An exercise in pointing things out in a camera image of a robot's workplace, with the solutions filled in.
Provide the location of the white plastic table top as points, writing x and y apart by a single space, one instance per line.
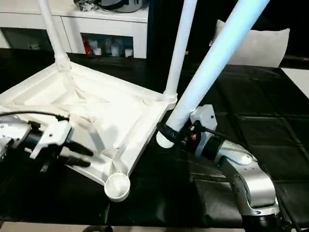
108 116

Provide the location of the white plastic table leg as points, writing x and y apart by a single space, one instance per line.
54 36
179 48
212 67

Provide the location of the black quilted mat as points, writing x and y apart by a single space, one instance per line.
253 96

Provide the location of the black cabinet with gold label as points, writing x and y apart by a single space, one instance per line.
159 29

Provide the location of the grey cushion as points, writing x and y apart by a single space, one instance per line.
263 46

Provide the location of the white flat panel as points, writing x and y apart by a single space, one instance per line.
299 79

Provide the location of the white sideboard with glass doors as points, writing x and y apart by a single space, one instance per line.
101 24

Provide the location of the grey helmet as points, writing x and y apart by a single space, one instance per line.
120 6

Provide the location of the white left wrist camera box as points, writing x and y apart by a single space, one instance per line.
53 135

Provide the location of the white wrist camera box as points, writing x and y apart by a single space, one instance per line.
205 118
53 135

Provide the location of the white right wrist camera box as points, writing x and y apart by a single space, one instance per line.
205 118

